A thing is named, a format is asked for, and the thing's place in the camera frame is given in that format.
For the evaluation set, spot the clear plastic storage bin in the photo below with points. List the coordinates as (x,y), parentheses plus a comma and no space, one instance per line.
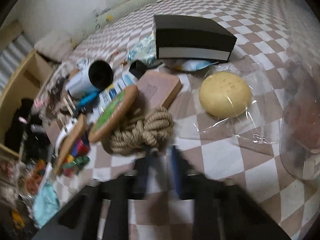
(299,143)

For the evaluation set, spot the blue white floral pouch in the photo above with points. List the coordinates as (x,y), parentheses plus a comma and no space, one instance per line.
(144,51)

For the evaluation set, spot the round cork coaster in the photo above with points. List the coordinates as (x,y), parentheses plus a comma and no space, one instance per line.
(113,114)

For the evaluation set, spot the wooden shelf unit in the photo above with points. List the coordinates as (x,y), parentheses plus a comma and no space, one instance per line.
(26,82)

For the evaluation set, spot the teal paper packet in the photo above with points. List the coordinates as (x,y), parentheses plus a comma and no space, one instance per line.
(46,205)

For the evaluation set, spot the black white box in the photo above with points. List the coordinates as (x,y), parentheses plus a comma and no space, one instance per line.
(191,37)

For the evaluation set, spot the cream pillow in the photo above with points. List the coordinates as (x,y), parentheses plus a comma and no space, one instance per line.
(56,46)

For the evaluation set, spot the colourful puzzle box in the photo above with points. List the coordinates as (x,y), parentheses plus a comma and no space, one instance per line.
(80,148)

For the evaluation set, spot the grey curtain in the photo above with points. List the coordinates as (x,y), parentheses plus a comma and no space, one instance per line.
(11,57)

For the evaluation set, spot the green bolster pillow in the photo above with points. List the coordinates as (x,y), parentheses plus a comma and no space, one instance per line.
(93,23)

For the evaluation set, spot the long cork board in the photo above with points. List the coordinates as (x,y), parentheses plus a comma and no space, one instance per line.
(78,130)

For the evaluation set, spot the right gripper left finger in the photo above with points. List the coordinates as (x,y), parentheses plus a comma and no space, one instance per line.
(142,166)

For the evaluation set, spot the orange glasses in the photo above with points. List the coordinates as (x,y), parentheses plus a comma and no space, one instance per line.
(32,183)

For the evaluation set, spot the silver blue hair dryer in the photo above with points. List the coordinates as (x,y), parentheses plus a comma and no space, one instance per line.
(95,77)

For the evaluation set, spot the black feather duster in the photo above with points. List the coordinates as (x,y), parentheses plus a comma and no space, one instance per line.
(26,134)

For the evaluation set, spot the yellow wrapped bun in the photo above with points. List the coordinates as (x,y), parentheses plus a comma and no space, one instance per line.
(224,95)

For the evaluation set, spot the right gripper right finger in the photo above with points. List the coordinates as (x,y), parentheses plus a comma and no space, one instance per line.
(181,181)

